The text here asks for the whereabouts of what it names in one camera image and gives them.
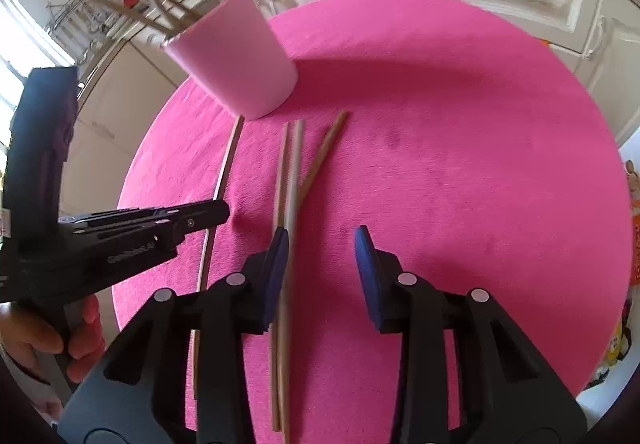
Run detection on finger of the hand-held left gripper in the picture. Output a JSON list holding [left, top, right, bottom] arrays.
[[60, 219, 187, 246], [60, 201, 231, 230]]

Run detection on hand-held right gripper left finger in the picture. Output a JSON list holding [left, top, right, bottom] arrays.
[[57, 227, 291, 444]]

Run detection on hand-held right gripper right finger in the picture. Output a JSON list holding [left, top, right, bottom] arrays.
[[354, 224, 588, 444]]

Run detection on dark wooden chopstick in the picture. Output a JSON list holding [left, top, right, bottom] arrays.
[[193, 115, 246, 401]]

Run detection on pale wooden chopstick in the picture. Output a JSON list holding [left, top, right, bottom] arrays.
[[276, 119, 306, 444]]

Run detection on pink cup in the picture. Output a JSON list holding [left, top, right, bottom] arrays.
[[159, 0, 299, 121]]

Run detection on person's left hand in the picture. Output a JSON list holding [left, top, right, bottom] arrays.
[[0, 297, 104, 418]]

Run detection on round pink tablecloth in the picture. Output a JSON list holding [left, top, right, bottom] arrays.
[[111, 0, 635, 432]]

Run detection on bright window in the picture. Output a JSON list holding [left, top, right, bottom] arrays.
[[0, 0, 76, 145]]

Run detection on colourful plastic bag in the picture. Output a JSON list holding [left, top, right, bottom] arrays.
[[585, 304, 634, 391]]

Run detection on metal wire rack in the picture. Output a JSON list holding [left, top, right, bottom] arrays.
[[44, 0, 129, 68]]

